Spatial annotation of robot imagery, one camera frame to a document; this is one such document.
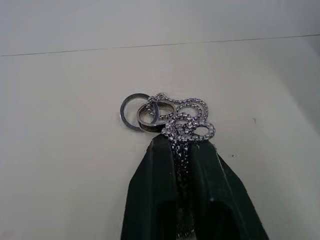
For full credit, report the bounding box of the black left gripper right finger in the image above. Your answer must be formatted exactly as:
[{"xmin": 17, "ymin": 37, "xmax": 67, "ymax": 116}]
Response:
[{"xmin": 187, "ymin": 139, "xmax": 265, "ymax": 240}]

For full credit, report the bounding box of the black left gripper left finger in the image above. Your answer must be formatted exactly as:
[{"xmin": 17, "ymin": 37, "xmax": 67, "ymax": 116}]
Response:
[{"xmin": 120, "ymin": 136, "xmax": 180, "ymax": 240}]

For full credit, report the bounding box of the silver box chain necklace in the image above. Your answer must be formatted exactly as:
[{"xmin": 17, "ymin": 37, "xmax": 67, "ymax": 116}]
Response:
[{"xmin": 145, "ymin": 92, "xmax": 217, "ymax": 240}]

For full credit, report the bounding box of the wide silver band ring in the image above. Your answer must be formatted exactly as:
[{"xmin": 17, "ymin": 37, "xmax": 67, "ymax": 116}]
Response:
[{"xmin": 136, "ymin": 100, "xmax": 161, "ymax": 132}]

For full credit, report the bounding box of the thin silver ring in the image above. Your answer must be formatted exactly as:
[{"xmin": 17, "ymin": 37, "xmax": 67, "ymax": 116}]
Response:
[{"xmin": 119, "ymin": 93, "xmax": 146, "ymax": 131}]

